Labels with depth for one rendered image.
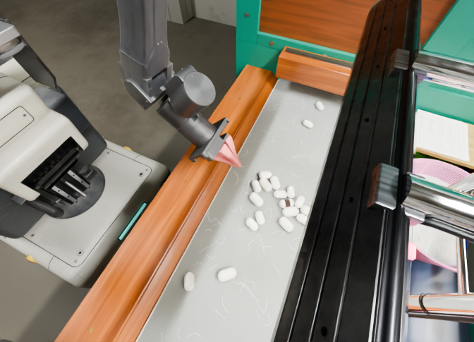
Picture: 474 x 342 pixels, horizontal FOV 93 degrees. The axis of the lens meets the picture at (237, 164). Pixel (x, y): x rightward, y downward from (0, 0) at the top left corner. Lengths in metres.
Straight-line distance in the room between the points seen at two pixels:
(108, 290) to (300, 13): 0.78
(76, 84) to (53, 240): 1.47
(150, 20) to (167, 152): 1.27
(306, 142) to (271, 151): 0.10
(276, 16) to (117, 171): 0.96
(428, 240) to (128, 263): 0.64
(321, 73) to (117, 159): 1.02
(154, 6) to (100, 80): 1.98
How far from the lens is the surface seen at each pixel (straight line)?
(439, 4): 0.72
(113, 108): 2.01
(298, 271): 0.19
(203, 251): 0.52
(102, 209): 1.19
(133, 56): 0.40
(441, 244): 0.68
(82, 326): 0.55
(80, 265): 1.15
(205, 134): 0.44
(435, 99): 0.83
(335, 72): 0.71
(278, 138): 0.65
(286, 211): 0.52
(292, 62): 0.71
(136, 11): 0.37
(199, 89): 0.38
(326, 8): 0.72
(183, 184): 0.55
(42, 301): 1.55
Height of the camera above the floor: 1.24
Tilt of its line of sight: 59 degrees down
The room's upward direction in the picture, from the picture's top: straight up
